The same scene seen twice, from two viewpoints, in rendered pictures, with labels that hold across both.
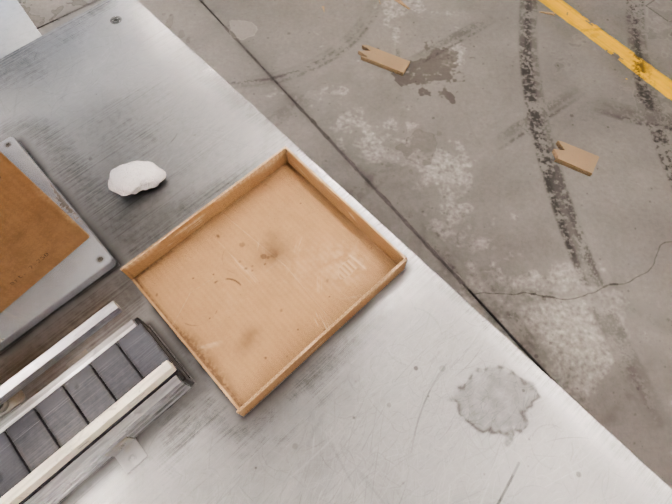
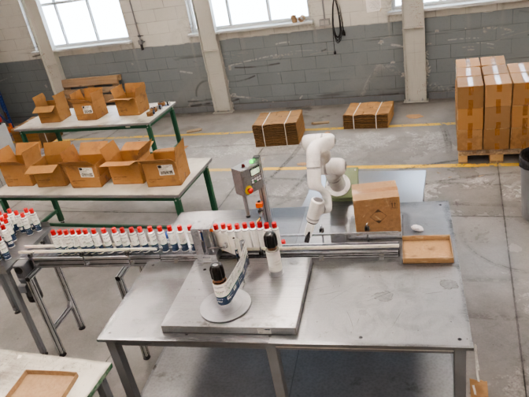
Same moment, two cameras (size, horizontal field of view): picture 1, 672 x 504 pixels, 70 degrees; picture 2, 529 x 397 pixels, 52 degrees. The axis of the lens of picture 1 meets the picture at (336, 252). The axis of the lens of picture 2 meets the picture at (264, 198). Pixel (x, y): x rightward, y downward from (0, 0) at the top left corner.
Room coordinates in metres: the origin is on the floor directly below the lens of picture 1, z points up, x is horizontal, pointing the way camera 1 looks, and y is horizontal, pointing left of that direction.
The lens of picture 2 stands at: (-1.99, -1.89, 2.87)
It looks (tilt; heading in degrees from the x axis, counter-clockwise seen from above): 27 degrees down; 60
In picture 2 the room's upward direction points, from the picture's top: 11 degrees counter-clockwise
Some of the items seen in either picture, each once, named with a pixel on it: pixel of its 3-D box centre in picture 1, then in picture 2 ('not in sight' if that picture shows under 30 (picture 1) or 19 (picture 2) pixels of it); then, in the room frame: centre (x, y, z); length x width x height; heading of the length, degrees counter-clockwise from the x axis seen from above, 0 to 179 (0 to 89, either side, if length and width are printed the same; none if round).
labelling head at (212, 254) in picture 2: not in sight; (206, 241); (-0.79, 1.07, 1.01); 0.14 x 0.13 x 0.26; 133
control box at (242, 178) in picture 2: not in sight; (247, 177); (-0.44, 0.96, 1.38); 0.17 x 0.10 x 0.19; 8
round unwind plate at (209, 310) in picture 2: not in sight; (225, 305); (-0.98, 0.54, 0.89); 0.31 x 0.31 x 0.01
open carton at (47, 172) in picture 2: not in sight; (51, 166); (-1.15, 3.74, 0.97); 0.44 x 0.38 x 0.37; 43
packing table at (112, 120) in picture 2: not in sight; (102, 141); (-0.07, 5.71, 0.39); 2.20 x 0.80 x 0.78; 128
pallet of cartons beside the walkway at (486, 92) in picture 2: not in sight; (493, 106); (3.46, 1.87, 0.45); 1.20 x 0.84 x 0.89; 39
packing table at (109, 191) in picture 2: not in sight; (111, 209); (-0.78, 3.47, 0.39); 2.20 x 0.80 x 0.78; 128
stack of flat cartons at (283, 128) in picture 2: not in sight; (279, 128); (2.03, 4.30, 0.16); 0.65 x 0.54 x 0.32; 132
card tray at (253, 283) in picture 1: (266, 268); (427, 248); (0.25, 0.10, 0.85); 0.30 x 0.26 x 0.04; 133
